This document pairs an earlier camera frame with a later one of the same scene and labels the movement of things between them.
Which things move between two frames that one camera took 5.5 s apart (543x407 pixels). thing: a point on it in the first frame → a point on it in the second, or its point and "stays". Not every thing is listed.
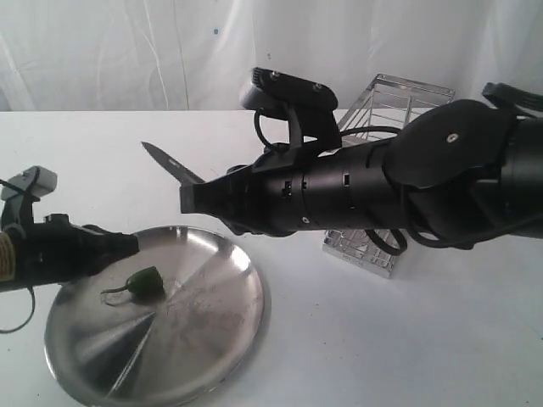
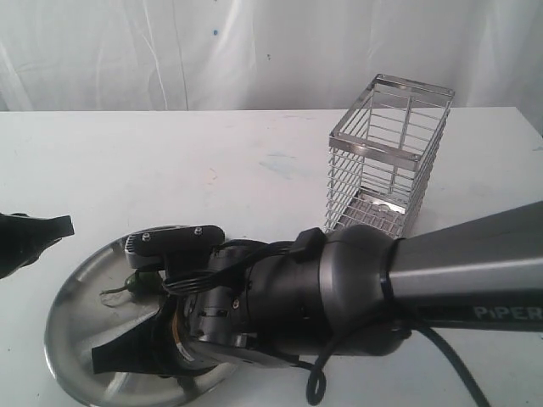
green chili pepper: x=147 y=281 stays
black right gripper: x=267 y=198 → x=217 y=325
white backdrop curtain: x=196 y=55 stays
